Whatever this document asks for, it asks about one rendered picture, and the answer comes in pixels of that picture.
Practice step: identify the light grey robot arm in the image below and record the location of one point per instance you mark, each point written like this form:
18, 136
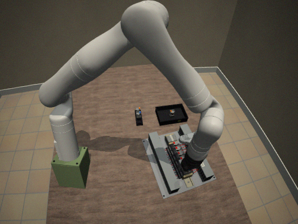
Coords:
144, 26

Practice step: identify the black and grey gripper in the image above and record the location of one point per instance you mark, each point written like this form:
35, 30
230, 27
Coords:
193, 159

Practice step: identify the black relay socket row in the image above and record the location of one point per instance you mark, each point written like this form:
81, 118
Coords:
175, 162

